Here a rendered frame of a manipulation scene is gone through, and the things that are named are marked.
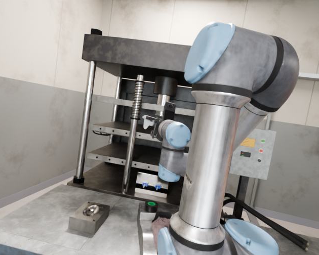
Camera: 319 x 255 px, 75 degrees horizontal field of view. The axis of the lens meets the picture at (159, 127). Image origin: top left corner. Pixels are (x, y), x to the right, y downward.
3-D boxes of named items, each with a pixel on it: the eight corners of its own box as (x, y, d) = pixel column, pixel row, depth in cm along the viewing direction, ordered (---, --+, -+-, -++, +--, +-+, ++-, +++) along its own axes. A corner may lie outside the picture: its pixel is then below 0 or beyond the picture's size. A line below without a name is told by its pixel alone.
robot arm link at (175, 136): (165, 149, 62) (170, 121, 61) (158, 142, 73) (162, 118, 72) (190, 152, 64) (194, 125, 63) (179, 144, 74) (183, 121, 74)
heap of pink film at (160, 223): (191, 255, 96) (194, 239, 95) (153, 254, 93) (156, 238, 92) (177, 223, 121) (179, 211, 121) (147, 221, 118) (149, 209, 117)
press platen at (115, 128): (220, 152, 164) (221, 146, 163) (90, 130, 177) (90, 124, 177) (209, 140, 237) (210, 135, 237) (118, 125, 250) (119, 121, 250)
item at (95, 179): (223, 222, 157) (225, 215, 157) (66, 189, 173) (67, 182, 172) (210, 184, 240) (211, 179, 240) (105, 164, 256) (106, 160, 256)
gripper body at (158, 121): (149, 134, 89) (154, 139, 77) (154, 115, 88) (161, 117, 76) (165, 139, 90) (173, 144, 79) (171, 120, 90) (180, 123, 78)
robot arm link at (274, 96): (310, 37, 44) (211, 159, 80) (267, 25, 42) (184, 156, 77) (345, 67, 37) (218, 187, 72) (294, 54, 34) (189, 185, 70)
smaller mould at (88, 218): (93, 235, 109) (95, 222, 108) (67, 228, 111) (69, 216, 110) (108, 216, 129) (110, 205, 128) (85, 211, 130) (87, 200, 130)
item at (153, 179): (166, 198, 171) (169, 177, 170) (134, 191, 175) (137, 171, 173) (170, 179, 221) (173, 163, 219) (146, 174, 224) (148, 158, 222)
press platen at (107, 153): (214, 182, 166) (215, 176, 166) (86, 158, 179) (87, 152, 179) (206, 161, 239) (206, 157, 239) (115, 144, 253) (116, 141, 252)
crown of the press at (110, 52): (241, 130, 151) (256, 45, 146) (75, 103, 167) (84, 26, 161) (222, 124, 234) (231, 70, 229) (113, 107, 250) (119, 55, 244)
